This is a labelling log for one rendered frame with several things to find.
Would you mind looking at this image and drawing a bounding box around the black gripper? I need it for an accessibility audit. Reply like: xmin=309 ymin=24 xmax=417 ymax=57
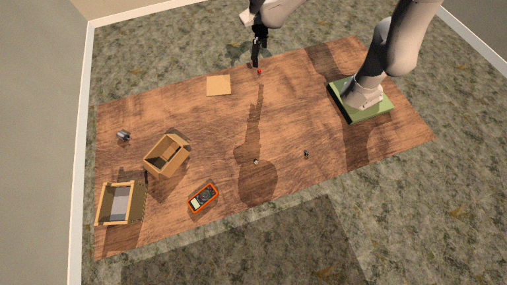
xmin=251 ymin=24 xmax=269 ymax=68

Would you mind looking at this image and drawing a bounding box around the orange digital multimeter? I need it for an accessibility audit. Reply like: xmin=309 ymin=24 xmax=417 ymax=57
xmin=187 ymin=183 xmax=219 ymax=213

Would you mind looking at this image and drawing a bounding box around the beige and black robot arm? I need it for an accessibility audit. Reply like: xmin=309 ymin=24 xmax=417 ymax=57
xmin=239 ymin=0 xmax=444 ymax=111

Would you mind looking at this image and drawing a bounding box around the orange flat mat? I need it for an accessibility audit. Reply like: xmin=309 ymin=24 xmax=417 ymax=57
xmin=207 ymin=75 xmax=231 ymax=96

